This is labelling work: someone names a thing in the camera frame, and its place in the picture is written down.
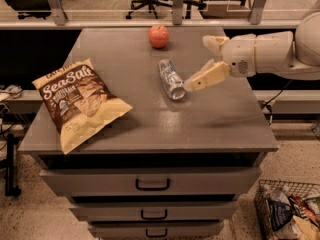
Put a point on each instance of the grey drawer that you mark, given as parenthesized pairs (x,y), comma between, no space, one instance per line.
(158,211)
(151,181)
(155,230)

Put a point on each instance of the sea salt chips bag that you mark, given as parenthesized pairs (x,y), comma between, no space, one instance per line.
(79,103)

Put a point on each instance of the grey drawer cabinet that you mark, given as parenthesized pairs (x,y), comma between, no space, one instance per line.
(221,126)

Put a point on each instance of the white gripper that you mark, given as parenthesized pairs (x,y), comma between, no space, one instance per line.
(238,55)

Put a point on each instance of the black metal stand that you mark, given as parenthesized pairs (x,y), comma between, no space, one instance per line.
(10,188)

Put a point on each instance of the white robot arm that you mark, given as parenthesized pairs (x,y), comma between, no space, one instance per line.
(306,49)

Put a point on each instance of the red apple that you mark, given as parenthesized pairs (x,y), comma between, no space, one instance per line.
(158,36)

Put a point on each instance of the blue snack bag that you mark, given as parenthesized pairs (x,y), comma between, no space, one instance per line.
(281,213)

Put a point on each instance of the top grey drawer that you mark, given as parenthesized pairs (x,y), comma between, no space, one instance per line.
(151,181)

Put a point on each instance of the middle grey drawer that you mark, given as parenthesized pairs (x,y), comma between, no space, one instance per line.
(158,211)

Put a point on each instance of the bottom grey drawer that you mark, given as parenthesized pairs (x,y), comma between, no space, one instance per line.
(155,230)

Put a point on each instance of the wire basket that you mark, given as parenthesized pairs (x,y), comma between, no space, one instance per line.
(281,190)

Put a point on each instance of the silver redbull can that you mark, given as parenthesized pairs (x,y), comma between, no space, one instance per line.
(171,81)

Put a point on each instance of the metal railing frame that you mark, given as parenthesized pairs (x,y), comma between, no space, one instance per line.
(112,13)

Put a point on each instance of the red snack bag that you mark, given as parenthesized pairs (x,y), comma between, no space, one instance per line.
(301,209)

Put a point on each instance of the yellow snack bag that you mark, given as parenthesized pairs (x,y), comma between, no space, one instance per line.
(304,230)

